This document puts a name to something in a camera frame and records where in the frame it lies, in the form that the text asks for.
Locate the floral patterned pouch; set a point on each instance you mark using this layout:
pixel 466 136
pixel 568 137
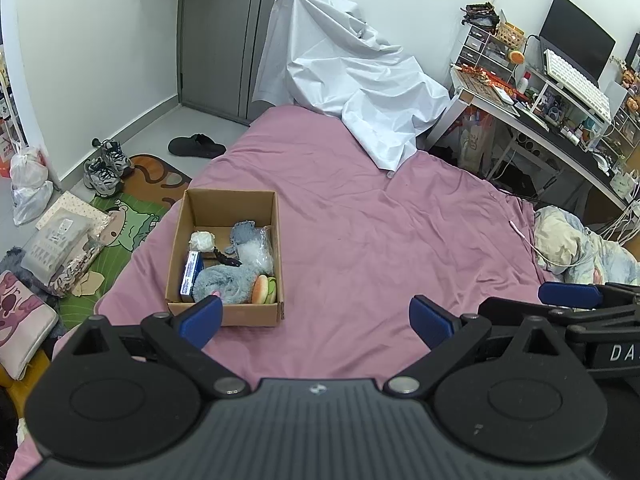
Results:
pixel 75 270

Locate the blue white small box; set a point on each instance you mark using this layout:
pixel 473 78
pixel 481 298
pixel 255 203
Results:
pixel 190 275

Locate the clear bubble wrap bag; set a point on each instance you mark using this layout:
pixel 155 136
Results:
pixel 257 257

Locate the black laptop screen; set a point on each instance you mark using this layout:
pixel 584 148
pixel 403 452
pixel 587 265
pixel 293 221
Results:
pixel 575 35

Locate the pink cushion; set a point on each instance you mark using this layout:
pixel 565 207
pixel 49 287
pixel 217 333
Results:
pixel 22 325

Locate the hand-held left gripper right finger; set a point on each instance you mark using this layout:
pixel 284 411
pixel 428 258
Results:
pixel 430 320

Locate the grey door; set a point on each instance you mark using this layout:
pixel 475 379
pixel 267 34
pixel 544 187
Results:
pixel 215 35

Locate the desktop drawer organizer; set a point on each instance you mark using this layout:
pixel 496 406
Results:
pixel 475 47

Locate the storage shelf rack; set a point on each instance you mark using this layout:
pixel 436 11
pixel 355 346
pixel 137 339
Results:
pixel 7 110

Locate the woven basket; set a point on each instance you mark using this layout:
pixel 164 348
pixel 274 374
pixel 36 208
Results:
pixel 512 35

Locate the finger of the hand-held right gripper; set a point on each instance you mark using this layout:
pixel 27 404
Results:
pixel 570 295
pixel 510 310

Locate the pink bed sheet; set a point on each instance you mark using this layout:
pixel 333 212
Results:
pixel 350 220

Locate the white desk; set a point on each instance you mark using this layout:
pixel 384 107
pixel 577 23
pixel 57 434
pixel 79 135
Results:
pixel 447 112

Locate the burger plush toy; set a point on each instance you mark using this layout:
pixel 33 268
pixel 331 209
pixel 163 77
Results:
pixel 261 290

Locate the white cover cloth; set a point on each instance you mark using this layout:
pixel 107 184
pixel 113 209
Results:
pixel 350 85

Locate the dark fluffy rug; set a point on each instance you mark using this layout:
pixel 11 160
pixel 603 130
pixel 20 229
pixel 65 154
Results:
pixel 12 260

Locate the grey fluffy plush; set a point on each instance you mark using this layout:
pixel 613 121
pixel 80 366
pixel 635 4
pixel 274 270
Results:
pixel 225 282

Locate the small white bag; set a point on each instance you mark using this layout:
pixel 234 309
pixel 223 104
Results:
pixel 625 185

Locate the black hair clip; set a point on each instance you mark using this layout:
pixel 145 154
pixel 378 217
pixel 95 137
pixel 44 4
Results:
pixel 227 258

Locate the grey plastic package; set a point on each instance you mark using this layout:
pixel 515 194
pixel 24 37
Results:
pixel 55 242

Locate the black slipper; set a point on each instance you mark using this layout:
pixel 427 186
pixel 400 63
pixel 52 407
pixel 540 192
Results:
pixel 195 146

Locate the grey knitted item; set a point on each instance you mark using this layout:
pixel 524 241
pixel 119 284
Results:
pixel 245 232

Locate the printed blanket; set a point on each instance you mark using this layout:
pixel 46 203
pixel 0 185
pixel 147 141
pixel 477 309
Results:
pixel 565 240

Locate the cardboard box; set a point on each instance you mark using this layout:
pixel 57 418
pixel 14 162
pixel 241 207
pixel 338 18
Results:
pixel 250 315

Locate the green cartoon floor mat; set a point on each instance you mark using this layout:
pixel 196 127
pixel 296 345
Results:
pixel 135 220

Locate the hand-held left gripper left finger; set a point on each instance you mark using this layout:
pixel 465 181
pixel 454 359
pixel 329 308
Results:
pixel 202 317

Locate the beige dotted package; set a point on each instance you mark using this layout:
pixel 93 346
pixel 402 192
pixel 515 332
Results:
pixel 70 205

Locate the orange plush toy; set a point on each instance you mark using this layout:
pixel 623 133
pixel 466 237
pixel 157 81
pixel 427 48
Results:
pixel 516 56

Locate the white desk shelf riser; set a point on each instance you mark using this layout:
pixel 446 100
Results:
pixel 537 77

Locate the white plastic bag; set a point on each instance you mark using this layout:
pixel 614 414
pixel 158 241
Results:
pixel 30 185

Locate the grey sneaker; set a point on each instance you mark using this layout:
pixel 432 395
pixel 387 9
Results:
pixel 117 152
pixel 102 177

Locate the printed tote bag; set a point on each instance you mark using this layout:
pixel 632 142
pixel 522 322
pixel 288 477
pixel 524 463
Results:
pixel 475 140

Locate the white keyboard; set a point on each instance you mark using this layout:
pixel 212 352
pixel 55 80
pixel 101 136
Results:
pixel 575 82

